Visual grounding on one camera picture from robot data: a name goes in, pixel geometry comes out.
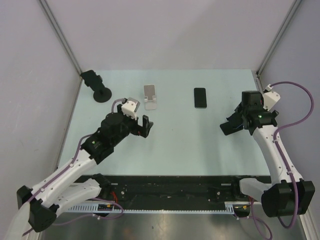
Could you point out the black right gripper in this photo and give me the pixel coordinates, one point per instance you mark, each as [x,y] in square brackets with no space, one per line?
[240,108]

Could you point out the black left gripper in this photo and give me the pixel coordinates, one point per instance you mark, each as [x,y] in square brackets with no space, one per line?
[142,131]

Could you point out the white folding phone stand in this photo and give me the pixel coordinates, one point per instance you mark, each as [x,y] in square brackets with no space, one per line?
[150,98]

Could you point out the teal smartphone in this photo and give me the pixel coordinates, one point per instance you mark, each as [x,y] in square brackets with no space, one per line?
[200,98]

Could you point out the blue smartphone dark screen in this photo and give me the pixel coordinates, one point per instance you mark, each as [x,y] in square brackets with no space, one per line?
[238,127]

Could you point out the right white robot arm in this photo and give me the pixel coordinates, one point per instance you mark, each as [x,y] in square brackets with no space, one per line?
[288,194]

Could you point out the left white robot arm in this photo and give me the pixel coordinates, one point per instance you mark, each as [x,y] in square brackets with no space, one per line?
[40,205]

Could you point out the black round-base phone stand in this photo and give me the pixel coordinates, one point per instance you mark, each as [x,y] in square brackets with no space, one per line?
[101,94]

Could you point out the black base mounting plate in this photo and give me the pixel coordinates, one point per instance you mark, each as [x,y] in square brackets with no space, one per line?
[159,190]

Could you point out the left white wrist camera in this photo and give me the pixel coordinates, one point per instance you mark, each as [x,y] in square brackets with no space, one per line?
[130,108]

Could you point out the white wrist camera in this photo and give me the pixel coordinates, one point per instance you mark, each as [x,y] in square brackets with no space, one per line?
[130,108]
[270,97]

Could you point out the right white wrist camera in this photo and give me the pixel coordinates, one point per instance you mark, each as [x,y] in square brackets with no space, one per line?
[270,97]

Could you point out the white slotted cable duct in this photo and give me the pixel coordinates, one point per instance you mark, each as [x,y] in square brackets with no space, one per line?
[170,208]

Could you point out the right aluminium corner post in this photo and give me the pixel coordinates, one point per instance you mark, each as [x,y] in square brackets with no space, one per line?
[292,12]

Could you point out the aluminium corner post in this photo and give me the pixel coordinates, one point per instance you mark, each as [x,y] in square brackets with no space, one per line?
[292,12]
[51,18]

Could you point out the left aluminium corner post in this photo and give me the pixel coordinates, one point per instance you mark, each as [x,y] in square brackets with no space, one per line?
[51,18]

